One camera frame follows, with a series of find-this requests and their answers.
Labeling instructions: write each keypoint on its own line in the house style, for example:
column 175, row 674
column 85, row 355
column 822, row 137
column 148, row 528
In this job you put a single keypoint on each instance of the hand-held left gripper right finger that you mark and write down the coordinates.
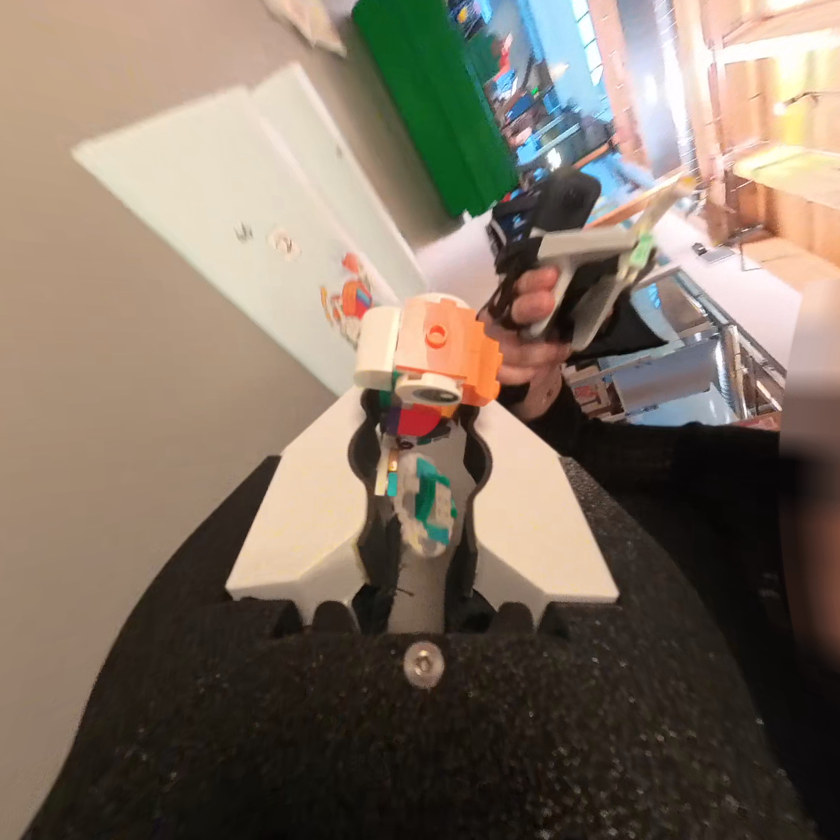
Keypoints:
column 538, row 525

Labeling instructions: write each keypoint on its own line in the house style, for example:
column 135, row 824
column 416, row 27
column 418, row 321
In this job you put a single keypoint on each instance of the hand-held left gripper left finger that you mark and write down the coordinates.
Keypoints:
column 295, row 525

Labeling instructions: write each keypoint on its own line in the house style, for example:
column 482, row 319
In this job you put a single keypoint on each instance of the round white teal lego base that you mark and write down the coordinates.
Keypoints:
column 426, row 505

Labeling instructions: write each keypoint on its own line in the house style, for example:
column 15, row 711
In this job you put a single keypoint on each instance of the colourful lego fish model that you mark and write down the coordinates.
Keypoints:
column 433, row 341

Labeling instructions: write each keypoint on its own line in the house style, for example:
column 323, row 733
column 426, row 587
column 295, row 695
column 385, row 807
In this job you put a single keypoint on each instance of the open lego instruction booklet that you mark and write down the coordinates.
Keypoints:
column 216, row 177

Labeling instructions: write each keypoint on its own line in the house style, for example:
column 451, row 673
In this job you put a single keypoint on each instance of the person's right hand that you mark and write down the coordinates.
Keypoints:
column 525, row 361

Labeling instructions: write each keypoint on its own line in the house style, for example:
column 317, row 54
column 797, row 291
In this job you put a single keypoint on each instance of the green plastic bin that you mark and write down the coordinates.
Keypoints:
column 433, row 98

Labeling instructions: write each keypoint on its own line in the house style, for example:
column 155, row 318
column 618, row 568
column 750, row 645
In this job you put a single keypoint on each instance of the printed paper leaflets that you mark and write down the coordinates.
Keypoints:
column 308, row 26

